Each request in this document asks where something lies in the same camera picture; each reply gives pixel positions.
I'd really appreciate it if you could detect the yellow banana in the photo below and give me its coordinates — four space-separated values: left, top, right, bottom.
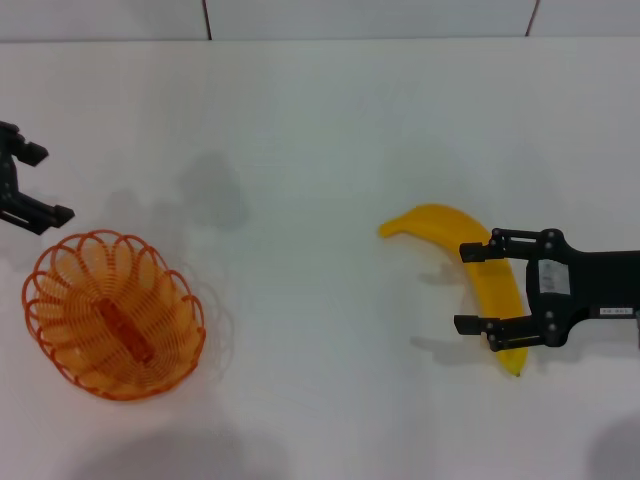
378 202 530 378

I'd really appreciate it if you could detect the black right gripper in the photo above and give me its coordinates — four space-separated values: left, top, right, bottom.
452 227 640 354

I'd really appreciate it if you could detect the orange wire basket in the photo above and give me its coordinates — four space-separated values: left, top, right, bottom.
22 228 208 402

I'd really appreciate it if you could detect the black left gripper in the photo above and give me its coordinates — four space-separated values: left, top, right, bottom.
0 120 77 236

